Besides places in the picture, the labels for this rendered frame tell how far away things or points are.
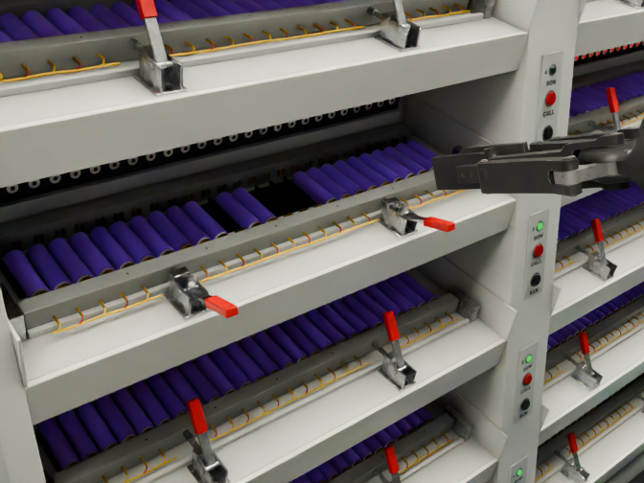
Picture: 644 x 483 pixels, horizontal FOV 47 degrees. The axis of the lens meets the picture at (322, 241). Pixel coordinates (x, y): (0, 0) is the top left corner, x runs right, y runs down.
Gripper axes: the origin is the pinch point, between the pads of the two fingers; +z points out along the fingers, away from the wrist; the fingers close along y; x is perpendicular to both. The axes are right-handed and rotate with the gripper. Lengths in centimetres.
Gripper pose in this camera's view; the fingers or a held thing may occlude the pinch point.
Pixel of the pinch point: (479, 166)
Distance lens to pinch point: 66.3
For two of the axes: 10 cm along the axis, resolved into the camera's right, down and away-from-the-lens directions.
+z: -5.9, -0.3, 8.1
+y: -7.8, 2.7, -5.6
